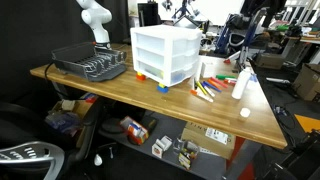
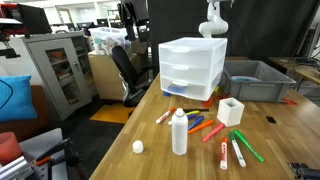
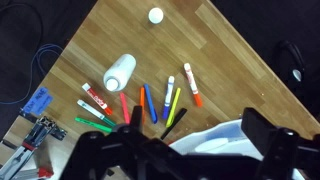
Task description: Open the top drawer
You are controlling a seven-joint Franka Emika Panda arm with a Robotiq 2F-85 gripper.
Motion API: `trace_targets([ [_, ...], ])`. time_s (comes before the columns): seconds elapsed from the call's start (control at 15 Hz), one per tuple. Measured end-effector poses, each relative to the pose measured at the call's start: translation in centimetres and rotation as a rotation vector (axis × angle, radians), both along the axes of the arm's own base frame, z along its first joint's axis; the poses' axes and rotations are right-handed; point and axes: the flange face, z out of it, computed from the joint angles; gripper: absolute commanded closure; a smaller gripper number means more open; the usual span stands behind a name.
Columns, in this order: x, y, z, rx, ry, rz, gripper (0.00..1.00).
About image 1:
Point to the translucent drawer with blue contents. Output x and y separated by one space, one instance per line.
154 70

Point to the black marker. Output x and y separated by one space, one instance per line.
194 83

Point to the small white carton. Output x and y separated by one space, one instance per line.
161 146

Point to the red and white marker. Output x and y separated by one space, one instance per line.
230 81

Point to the orange snack package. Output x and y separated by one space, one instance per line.
134 130

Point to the black office chair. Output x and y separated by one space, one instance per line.
20 133

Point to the white plastic drawer unit frame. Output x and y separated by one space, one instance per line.
163 30

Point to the white square pen cup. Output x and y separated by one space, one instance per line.
208 68

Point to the grey plastic dish rack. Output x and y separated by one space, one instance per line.
88 65

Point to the white plastic bottle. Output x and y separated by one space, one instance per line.
240 83

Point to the white bottle cap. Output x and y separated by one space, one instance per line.
245 112

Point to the brown box on floor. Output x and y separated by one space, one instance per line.
269 61

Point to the blue metal stand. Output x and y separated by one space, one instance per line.
246 40

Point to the pink marker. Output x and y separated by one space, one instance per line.
219 82

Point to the clear container with small items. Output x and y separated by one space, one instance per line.
186 153

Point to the flat cardboard box with label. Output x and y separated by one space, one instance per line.
206 140

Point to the orange floor mat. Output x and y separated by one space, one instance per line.
308 122

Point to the black monitor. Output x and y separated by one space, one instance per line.
148 13

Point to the all green marker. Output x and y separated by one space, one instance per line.
225 77

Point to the blue marker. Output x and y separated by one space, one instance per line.
211 86

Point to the translucent drawer between two drawers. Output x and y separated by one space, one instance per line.
152 56

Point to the yellow marker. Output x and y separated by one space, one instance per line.
201 88

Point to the small white background robot arm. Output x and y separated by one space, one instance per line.
98 20

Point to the large cardboard box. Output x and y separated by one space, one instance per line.
308 83

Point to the open cardboard box with clutter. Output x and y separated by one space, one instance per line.
66 116

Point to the red toy block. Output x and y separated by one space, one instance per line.
141 77

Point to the white marker with orange cap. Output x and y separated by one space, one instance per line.
201 95

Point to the blue and yellow toy block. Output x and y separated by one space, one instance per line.
162 88

